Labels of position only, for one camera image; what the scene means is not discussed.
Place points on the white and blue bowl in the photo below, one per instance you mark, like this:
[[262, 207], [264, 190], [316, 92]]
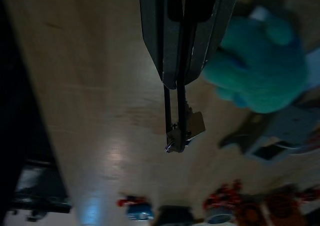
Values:
[[218, 215]]

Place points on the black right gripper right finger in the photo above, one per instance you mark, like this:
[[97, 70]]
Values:
[[210, 31]]

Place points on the teal fluffy cloth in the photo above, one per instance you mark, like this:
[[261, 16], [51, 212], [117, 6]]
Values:
[[260, 71]]

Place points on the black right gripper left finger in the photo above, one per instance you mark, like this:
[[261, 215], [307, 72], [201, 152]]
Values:
[[160, 36]]

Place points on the orange and red pack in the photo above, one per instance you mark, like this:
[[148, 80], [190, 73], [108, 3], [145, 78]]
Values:
[[277, 208]]

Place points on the red toy figure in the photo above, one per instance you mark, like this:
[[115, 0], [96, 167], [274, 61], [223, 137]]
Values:
[[130, 200]]

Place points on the black container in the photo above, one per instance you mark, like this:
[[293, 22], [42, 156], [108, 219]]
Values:
[[175, 216]]

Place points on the black furniture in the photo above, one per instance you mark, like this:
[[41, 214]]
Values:
[[22, 136]]

